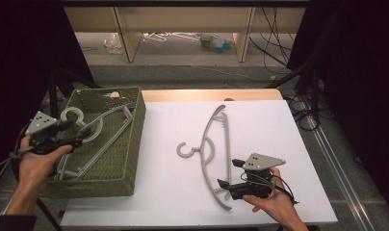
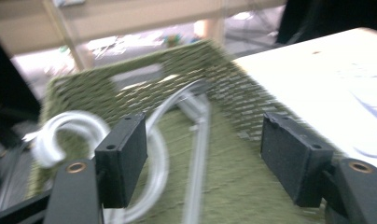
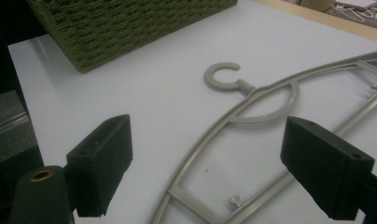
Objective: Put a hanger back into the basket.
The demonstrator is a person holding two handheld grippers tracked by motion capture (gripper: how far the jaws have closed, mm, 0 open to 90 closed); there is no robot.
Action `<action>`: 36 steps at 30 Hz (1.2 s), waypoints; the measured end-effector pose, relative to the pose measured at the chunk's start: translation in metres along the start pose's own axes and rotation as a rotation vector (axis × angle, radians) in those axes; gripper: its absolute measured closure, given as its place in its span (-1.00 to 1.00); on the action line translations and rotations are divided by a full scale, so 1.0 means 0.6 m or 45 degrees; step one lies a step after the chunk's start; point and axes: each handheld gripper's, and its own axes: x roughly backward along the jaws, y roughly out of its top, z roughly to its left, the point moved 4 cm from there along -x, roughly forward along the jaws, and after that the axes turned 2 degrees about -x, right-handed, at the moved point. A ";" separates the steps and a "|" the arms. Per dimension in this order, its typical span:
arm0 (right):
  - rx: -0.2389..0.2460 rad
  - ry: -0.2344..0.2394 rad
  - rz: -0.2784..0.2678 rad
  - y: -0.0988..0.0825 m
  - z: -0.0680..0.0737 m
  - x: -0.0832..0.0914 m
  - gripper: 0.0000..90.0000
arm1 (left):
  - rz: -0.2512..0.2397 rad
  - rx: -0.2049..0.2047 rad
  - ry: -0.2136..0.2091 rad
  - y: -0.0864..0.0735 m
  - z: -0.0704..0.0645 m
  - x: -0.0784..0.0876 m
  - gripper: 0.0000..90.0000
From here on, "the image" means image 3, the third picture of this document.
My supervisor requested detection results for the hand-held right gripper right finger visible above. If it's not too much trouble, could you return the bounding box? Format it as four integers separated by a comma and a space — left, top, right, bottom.
280, 115, 375, 221

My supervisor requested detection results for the metal floor rail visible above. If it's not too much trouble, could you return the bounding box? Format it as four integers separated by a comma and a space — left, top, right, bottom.
0, 111, 30, 139

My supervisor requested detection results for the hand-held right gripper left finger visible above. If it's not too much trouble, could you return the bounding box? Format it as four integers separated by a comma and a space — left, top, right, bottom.
65, 114, 133, 218

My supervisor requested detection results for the green woven basket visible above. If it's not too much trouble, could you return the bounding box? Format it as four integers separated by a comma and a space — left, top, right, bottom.
26, 0, 239, 75

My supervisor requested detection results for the grey plastic clothes hanger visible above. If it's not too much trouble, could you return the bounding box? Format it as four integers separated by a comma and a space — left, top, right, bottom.
145, 49, 377, 224

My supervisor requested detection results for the pile of white hangers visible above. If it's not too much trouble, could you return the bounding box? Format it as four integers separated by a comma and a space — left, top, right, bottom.
328, 2, 377, 24

